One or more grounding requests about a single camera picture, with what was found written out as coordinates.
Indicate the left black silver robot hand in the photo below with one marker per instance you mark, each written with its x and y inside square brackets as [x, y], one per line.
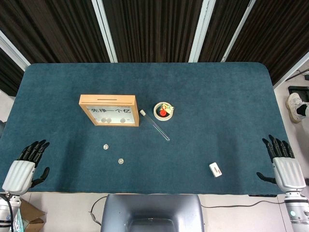
[19, 176]

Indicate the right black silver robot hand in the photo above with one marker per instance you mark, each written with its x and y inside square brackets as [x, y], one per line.
[288, 174]

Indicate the silver coin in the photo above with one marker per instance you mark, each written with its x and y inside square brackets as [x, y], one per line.
[103, 120]
[109, 120]
[105, 146]
[120, 161]
[123, 120]

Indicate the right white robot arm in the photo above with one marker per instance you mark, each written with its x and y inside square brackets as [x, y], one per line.
[295, 210]

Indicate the black bar under table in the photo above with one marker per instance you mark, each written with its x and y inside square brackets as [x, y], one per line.
[263, 195]

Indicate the brown cardboard box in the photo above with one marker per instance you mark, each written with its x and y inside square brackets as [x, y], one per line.
[31, 215]

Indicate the teal plastic packet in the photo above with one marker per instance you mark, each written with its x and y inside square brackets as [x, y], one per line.
[18, 222]

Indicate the person leg with black sock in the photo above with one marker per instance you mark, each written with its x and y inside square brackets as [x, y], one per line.
[301, 110]

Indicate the white sneaker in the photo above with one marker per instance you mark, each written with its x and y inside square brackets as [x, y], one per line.
[293, 106]

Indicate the small white red box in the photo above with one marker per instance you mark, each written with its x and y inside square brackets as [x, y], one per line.
[213, 169]

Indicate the black floor tray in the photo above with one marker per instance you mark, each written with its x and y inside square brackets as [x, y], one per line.
[299, 90]

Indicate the teal table cloth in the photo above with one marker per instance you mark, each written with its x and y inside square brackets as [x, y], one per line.
[193, 96]

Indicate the beige masking tape roll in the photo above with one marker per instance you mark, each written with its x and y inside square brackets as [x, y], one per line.
[166, 118]

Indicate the yellow green candy wrapper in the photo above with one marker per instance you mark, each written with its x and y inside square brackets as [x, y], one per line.
[169, 108]

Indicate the cork test tube stopper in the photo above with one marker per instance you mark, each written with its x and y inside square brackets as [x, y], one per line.
[142, 112]

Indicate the glass test tube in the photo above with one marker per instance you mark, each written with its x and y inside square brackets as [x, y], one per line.
[157, 126]

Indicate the white partition post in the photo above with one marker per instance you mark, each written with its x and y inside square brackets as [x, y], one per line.
[106, 36]
[201, 31]
[14, 52]
[238, 29]
[289, 73]

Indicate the wooden coin bank box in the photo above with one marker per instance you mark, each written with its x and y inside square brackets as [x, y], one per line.
[87, 100]

